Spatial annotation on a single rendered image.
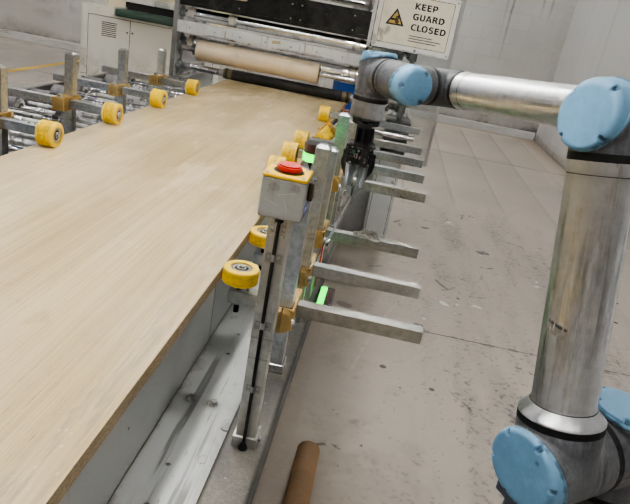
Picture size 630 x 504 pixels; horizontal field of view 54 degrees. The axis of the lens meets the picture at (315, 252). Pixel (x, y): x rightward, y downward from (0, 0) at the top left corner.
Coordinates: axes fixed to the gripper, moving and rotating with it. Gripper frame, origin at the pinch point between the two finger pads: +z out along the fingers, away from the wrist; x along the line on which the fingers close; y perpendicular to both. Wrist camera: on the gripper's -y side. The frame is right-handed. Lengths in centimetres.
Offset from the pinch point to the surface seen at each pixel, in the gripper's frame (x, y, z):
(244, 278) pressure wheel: -17.4, 45.4, 11.3
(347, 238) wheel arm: 1.2, -6.7, 16.4
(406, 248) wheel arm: 18.5, -6.7, 15.6
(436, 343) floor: 53, -117, 101
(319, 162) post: -8.1, 22.5, -11.2
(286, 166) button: -8, 73, -22
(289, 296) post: -7.0, 47.5, 12.1
